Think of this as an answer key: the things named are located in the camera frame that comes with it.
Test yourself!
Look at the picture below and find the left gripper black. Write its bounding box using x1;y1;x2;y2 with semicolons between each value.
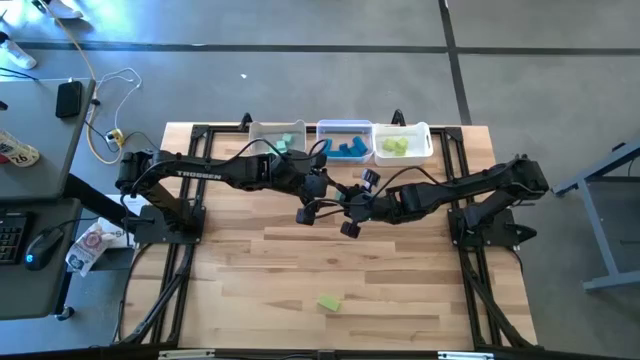
279;151;330;227

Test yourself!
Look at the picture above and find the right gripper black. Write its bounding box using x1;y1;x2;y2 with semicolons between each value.
339;168;391;240

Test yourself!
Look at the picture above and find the clear plastic bin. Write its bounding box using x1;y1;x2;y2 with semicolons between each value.
315;118;375;166

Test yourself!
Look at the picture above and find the light grey plastic bin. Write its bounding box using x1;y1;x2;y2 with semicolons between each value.
248;119;308;156

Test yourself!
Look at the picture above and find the white plastic bin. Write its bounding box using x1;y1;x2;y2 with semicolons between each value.
371;121;434;168

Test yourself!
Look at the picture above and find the long green block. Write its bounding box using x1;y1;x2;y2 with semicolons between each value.
317;293;343;313

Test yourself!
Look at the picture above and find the white printed box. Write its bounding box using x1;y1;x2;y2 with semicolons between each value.
97;193;151;251

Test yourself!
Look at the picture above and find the black diagonal desk beam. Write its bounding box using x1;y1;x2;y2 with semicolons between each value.
62;172;136;229

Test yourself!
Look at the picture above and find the crumpled plastic bag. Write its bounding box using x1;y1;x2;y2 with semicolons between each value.
64;222;116;279

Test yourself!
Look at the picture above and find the black phone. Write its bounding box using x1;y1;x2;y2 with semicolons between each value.
54;80;84;120

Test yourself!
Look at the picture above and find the black computer mouse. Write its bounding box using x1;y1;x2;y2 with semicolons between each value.
23;227;65;272

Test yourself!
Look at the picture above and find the dark grey desk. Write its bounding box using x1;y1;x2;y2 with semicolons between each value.
0;197;84;321
0;77;97;202

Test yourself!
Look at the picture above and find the printed snack packet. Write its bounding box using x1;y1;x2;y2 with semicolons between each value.
0;128;41;169

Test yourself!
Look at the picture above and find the black keyboard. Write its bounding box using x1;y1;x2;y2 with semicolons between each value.
0;209;29;266

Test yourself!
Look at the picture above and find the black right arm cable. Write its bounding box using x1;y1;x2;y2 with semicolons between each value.
372;164;444;199

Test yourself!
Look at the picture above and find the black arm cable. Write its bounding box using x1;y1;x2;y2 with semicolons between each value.
232;137;331;164
372;164;444;199

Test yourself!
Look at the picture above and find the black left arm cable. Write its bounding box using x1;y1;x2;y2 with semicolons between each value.
232;137;331;164

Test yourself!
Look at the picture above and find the black aluminium frame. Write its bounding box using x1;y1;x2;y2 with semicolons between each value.
112;108;540;360

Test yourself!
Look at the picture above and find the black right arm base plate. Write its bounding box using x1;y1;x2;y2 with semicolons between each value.
449;207;539;250

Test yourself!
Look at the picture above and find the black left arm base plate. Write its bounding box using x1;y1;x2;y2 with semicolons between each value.
133;203;207;246

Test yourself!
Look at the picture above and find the white metal bracket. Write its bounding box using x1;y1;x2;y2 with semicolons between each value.
437;351;495;360
158;349;216;360

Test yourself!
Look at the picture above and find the white cable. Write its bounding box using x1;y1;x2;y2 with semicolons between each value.
92;67;144;134

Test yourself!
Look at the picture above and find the yellow cable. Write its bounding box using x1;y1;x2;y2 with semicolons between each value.
37;0;125;166

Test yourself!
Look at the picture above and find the blue-grey table frame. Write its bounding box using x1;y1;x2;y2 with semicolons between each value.
549;137;640;294

